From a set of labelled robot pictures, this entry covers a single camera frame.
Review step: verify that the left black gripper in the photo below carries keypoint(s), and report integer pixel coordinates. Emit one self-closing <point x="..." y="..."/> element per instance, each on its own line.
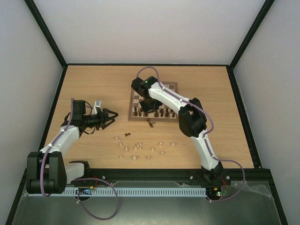
<point x="105" y="115"/>

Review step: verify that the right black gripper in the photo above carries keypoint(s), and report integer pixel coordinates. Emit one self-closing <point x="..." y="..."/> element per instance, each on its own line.
<point x="150" y="106"/>

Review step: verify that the dark rook chess piece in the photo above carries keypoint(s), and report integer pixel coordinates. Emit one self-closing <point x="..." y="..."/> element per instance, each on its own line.
<point x="166" y="113"/>

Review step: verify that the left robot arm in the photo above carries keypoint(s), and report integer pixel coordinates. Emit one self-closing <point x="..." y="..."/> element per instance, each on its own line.
<point x="46" y="172"/>

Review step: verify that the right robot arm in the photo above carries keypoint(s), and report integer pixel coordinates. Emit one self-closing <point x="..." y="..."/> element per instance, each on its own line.
<point x="192" y="119"/>

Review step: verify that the wooden chess board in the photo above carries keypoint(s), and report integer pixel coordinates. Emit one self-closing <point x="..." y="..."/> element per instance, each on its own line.
<point x="135" y="100"/>

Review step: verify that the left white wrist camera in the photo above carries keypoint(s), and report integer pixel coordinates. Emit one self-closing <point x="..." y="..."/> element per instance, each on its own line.
<point x="96" y="108"/>

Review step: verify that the light blue slotted cable duct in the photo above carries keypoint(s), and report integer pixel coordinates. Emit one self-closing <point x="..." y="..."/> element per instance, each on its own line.
<point x="137" y="192"/>

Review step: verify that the black aluminium frame rail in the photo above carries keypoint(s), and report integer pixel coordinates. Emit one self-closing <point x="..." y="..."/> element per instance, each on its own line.
<point x="187" y="176"/>

